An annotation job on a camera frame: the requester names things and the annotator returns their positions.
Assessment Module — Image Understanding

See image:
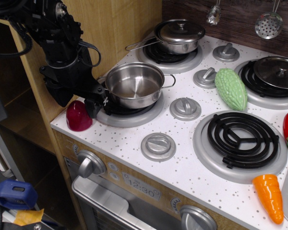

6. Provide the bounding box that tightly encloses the grey stove knob front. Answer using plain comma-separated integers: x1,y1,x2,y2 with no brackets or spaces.
141,133,176,162

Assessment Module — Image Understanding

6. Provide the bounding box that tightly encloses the flat steel lid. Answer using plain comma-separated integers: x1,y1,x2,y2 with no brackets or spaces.
253,57,288,89

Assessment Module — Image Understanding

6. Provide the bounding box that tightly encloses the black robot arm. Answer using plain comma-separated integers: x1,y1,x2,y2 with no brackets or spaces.
0,0,108,118

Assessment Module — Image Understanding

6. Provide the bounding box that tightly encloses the hanging steel utensil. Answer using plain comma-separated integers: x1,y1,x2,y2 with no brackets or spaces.
206,0,221,25

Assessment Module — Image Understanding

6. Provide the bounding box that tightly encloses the steel two-handled pan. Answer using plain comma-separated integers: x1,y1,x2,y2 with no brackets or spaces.
103,62,176,109

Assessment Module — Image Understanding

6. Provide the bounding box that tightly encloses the green toy bitter gourd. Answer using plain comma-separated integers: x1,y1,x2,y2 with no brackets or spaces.
215,68,248,111

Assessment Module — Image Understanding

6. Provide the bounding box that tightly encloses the grey stove knob middle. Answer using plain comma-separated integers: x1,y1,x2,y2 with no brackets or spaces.
169,97,202,121

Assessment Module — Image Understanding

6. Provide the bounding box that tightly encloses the grey stove knob back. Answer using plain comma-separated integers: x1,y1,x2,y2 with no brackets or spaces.
213,43,240,62

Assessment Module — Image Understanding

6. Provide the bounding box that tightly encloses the steel saucepan with long handle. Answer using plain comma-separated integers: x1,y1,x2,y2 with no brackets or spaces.
125,36,199,55

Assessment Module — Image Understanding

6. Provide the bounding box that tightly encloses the grey stove knob upper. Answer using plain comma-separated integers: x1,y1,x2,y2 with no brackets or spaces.
193,68,216,89

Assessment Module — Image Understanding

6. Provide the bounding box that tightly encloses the yellow tape piece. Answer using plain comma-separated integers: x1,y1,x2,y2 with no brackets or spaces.
13,209,44,226

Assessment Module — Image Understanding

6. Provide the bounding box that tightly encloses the grey stove knob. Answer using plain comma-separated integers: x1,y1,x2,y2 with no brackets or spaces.
141,133,176,162
169,97,202,121
193,68,216,89
213,43,240,62

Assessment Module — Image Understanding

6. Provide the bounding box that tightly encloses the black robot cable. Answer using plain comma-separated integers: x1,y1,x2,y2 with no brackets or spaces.
76,40,102,68

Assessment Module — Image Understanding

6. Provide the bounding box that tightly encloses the steel saucepan lid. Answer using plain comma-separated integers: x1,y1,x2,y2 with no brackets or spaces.
155,19,205,44

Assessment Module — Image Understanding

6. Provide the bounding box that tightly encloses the black front right burner coil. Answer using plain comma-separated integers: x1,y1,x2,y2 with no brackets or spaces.
207,112,279,169

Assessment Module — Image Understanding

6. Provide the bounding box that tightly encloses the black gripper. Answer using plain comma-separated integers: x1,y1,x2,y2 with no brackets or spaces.
39,46,120,118

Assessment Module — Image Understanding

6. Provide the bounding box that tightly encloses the grey oven dial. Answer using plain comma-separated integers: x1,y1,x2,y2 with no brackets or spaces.
77,150,107,178
180,205,217,230

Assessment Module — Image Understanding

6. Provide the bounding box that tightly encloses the black back right burner coil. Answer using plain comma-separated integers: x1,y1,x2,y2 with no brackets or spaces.
240,61,288,98

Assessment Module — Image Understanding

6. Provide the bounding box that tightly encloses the black back left burner coil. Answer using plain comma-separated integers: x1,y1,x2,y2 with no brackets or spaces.
143,39,198,64

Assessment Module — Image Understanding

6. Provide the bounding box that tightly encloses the silver oven door handle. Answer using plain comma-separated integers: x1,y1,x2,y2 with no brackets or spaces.
71,176,130,230

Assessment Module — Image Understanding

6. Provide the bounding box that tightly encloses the grey oven dial right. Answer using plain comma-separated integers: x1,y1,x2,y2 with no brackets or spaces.
180,205,217,230

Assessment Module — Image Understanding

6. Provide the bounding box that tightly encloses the hanging steel slotted spoon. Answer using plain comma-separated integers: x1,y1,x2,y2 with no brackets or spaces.
254,0,284,40

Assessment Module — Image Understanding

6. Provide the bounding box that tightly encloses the grey oven dial left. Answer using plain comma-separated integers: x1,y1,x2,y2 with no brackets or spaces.
77,150,107,178

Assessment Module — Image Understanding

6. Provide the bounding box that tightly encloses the orange toy carrot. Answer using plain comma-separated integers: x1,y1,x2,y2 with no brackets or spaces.
252,174,284,225

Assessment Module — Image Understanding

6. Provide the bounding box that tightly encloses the red toy sweet potato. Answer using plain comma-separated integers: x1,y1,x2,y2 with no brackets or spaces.
66,100,93,132

